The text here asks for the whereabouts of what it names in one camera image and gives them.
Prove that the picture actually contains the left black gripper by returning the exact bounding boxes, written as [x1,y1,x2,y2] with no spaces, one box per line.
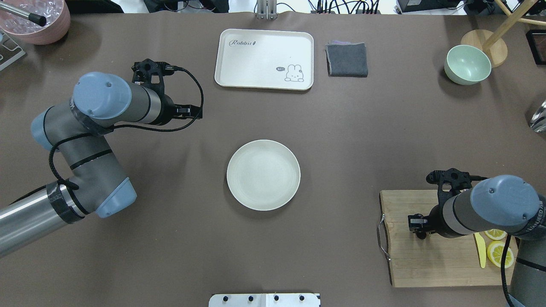
[159,95,203,126]

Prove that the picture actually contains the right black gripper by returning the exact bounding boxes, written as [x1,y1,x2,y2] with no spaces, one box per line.
[407,205,446,236]

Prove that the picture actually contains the cream round plate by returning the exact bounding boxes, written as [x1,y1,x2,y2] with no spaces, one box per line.
[226,139,302,211]

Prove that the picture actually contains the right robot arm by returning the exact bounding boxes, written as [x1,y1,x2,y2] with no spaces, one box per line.
[408,169,546,307]

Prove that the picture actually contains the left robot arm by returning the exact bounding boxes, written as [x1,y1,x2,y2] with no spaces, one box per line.
[1,72,204,257]

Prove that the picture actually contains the cream rabbit tray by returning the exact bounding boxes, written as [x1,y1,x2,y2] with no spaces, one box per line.
[214,29,314,91]

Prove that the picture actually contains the bamboo cutting board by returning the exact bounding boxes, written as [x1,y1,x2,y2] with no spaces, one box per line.
[380,190,501,288]

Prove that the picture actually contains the yellow plastic knife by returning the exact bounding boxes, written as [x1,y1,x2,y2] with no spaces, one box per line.
[473,232,487,269]

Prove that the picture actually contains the lemon slice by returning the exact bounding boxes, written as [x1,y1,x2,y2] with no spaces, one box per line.
[486,240,515,268]
[484,229,507,241]

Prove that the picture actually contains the metal ice scoop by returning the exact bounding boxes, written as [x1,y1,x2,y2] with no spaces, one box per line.
[529,100,546,133]

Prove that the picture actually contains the mint green bowl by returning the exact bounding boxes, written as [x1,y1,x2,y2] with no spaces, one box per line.
[443,45,493,85]

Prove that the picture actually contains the pink bowl with ice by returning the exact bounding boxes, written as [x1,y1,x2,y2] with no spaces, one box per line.
[0,0,71,45]

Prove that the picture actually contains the black stirrer in bowl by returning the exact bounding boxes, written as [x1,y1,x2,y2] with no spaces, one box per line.
[0,1,47,27]

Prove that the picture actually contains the grey folded cloth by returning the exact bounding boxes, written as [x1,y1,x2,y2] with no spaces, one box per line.
[325,41,369,78]

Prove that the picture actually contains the wooden cup stand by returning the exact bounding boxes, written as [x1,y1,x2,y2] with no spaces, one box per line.
[460,0,545,68]

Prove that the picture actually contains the aluminium frame post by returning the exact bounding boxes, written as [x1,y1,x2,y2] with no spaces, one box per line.
[256,0,278,20]

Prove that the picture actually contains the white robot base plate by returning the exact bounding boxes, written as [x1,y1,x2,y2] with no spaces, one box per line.
[208,293,321,307]

